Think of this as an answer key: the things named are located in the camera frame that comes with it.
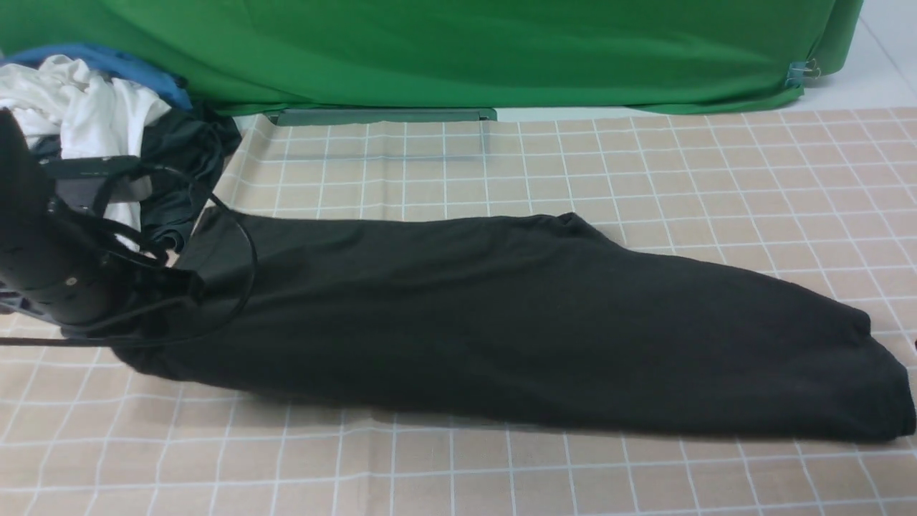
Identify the dark gray long-sleeved shirt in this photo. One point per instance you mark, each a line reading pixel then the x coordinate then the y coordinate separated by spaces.
pixel 544 321

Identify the blue crumpled garment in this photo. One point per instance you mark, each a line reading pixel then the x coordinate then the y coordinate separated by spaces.
pixel 170 87

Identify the white crumpled garment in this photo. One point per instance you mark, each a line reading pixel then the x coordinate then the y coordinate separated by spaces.
pixel 86 107

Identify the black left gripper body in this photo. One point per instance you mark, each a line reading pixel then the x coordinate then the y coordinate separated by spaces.
pixel 90 276

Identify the green backdrop cloth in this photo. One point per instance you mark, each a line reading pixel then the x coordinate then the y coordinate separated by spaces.
pixel 667 57

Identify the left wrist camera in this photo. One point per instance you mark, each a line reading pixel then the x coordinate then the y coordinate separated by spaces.
pixel 91 184

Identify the gray-green metal bar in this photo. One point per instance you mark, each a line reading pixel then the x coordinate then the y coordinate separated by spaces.
pixel 345 116

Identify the dark teal crumpled garment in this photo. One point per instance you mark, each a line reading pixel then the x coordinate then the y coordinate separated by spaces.
pixel 191 146

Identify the metal binder clip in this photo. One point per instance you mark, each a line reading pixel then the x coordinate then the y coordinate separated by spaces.
pixel 801 72

